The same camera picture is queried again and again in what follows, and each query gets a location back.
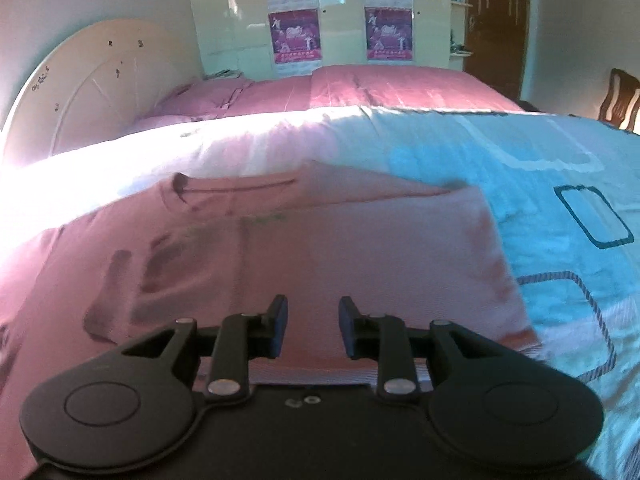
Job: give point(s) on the pink wall poster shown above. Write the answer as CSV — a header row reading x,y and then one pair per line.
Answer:
x,y
390,34
295,35

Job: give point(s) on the pink pillow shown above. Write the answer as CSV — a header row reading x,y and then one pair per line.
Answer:
x,y
200,97

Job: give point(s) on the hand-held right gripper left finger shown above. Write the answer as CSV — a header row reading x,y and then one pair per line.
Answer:
x,y
278,327

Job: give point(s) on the brown wooden door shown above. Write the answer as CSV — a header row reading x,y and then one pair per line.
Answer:
x,y
495,35

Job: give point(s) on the blue and white patterned bedspread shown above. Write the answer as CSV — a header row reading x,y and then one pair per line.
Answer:
x,y
550,185

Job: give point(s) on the pink t-shirt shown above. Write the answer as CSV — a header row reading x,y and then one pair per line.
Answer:
x,y
300,260

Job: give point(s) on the white corner shelf unit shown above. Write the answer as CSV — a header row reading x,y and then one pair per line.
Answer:
x,y
460,25

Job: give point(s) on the wooden chair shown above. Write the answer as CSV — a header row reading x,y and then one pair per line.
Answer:
x,y
620,100

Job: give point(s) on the pink quilt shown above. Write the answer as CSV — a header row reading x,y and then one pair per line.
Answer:
x,y
400,87

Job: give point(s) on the white round headboard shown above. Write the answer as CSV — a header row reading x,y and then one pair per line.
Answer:
x,y
75,95

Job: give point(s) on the cream wardrobe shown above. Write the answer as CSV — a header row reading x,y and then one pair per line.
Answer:
x,y
340,20

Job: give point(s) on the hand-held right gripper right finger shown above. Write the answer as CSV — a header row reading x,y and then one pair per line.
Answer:
x,y
348,329

